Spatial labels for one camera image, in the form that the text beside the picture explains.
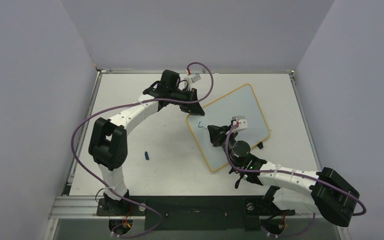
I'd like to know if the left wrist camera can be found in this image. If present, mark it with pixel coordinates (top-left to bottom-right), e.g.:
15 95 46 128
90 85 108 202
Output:
184 73 201 91

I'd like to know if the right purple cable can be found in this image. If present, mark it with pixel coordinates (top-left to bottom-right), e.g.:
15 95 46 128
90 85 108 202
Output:
224 123 367 217

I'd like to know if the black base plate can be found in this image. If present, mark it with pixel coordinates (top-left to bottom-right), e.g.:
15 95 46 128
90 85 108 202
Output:
96 195 295 231

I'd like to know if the purple cable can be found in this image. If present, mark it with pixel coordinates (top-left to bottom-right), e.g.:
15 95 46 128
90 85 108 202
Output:
71 61 215 239
224 123 367 217

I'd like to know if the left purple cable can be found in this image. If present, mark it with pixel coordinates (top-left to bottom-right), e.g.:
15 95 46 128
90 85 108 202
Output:
71 61 215 239

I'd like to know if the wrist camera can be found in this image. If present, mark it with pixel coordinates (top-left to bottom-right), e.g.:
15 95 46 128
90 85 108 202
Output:
231 116 248 133
184 73 201 91

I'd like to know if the blue marker cap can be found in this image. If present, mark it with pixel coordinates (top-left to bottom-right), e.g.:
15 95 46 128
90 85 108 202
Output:
144 151 150 161

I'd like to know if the right black whiteboard clip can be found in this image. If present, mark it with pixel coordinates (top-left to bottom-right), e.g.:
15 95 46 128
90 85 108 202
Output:
257 142 264 150

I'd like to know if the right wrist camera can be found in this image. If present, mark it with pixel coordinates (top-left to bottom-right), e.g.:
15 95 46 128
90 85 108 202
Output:
231 116 248 133

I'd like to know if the yellow framed whiteboard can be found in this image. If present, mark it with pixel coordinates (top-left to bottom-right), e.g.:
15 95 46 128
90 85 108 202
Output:
186 83 270 172

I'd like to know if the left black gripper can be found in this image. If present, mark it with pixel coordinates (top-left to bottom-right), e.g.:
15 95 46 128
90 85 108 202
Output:
169 88 205 116

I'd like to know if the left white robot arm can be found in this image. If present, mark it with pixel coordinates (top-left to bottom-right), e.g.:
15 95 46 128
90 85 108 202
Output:
88 70 205 215

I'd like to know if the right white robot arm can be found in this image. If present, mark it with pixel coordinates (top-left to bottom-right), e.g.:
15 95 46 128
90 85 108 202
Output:
207 124 367 227

